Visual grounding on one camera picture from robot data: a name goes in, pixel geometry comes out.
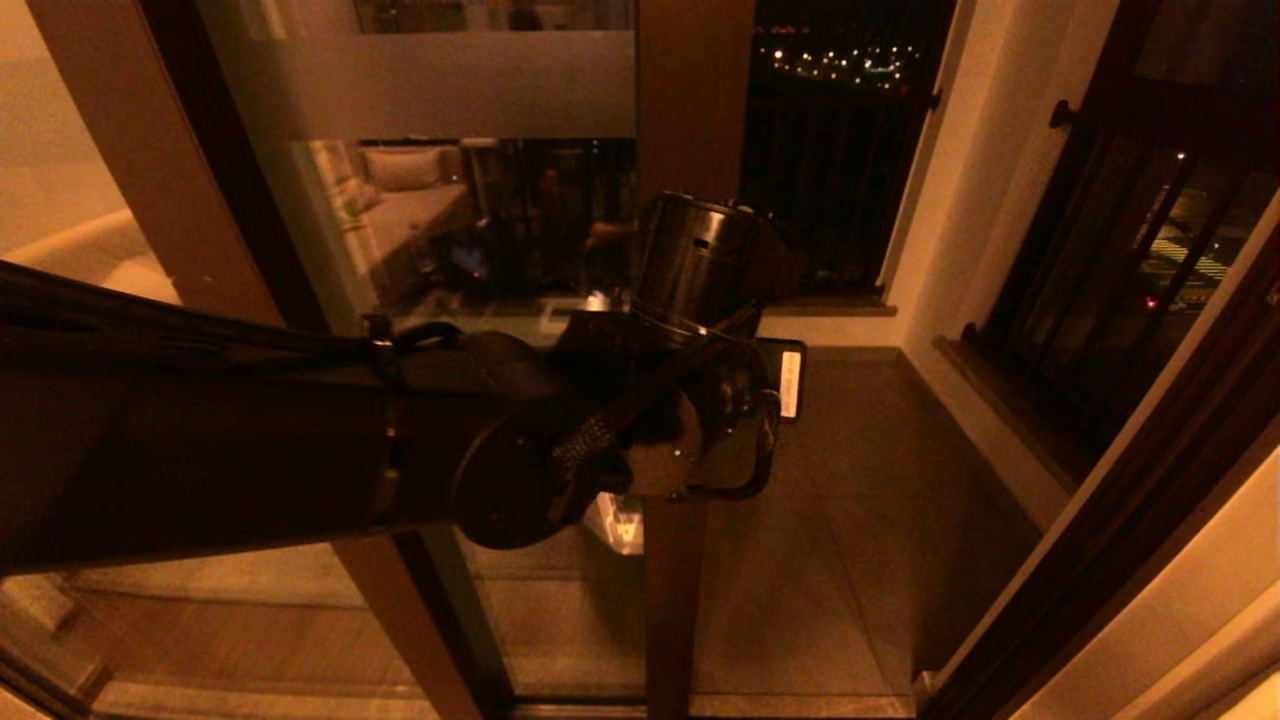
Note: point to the metal door floor track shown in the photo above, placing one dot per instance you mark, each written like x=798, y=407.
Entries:
x=580, y=712

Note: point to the fixed brown door frame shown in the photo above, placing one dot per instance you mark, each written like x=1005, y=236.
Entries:
x=195, y=200

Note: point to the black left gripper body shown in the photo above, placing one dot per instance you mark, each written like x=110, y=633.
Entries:
x=790, y=385

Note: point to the brown framed sliding glass door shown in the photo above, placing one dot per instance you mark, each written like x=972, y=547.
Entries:
x=690, y=100

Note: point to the dark stone window sill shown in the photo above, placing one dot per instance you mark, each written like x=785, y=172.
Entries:
x=830, y=305
x=1020, y=415

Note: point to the dark brown door jamb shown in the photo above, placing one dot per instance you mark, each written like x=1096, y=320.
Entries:
x=1100, y=600

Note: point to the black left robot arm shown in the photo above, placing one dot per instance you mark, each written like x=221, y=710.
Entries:
x=200, y=430

